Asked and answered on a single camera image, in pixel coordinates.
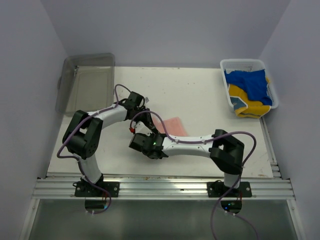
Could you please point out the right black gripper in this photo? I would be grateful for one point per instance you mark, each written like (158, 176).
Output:
(150, 135)

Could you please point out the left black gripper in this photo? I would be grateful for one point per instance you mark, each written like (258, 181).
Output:
(148, 120)

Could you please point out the pink towel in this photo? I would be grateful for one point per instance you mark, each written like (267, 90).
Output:
(173, 126)

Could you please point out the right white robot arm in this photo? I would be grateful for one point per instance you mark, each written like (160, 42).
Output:
(222, 148)

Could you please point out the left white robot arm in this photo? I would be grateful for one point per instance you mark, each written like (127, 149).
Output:
(83, 133)

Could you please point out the grey transparent plastic bin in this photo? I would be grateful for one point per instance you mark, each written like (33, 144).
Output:
(86, 83)

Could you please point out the yellow towel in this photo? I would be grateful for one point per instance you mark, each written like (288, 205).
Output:
(243, 107)

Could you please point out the white plastic basket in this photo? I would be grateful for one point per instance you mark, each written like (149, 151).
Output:
(247, 65)

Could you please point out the blue towel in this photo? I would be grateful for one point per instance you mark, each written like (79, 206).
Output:
(254, 83)

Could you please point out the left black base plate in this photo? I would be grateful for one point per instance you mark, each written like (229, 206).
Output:
(85, 190)

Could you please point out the aluminium mounting rail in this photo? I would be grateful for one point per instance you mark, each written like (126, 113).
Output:
(59, 185)

